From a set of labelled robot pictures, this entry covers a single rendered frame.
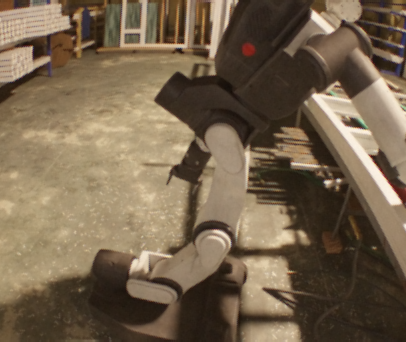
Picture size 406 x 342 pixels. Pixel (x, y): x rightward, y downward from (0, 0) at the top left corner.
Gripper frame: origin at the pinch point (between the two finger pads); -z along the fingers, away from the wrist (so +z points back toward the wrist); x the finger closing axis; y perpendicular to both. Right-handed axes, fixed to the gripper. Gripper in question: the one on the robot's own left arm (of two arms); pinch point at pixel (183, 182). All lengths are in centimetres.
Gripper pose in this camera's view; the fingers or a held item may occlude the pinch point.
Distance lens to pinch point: 135.8
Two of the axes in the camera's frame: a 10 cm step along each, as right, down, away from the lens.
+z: 4.0, -7.3, -5.5
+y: 0.4, -5.9, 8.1
